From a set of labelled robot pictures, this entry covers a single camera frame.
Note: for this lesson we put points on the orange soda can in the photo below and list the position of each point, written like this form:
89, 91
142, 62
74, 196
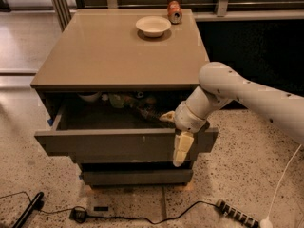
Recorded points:
174, 12

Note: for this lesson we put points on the white paper bowl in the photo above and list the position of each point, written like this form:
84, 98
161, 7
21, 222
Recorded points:
153, 26

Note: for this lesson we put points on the black power strip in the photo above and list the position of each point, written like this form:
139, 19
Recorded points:
232, 212

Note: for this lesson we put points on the grey drawer cabinet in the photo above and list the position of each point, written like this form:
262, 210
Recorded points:
101, 50

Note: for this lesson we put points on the grey bottom drawer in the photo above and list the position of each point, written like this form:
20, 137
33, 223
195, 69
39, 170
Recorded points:
137, 177

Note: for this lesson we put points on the white bowl in drawer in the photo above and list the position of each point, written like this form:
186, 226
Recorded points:
90, 97

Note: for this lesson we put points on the white plug with cable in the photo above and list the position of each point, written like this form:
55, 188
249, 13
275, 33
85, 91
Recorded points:
265, 222

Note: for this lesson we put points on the grey top drawer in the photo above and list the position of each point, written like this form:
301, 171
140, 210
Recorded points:
100, 134

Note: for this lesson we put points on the black stand foot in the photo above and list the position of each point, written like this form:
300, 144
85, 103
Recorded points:
35, 204

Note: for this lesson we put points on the clear plastic water bottle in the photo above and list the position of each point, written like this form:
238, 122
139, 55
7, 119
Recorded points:
150, 114

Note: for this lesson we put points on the small black floor tag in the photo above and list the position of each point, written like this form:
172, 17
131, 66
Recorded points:
101, 208

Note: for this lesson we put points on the grey drawer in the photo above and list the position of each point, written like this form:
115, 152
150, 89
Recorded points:
137, 177
100, 134

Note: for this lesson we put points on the green snack bag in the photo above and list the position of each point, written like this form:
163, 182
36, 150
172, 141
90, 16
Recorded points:
122, 100

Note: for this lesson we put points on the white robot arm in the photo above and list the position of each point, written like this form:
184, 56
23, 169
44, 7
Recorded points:
218, 86

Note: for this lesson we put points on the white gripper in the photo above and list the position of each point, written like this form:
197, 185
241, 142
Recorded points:
189, 120

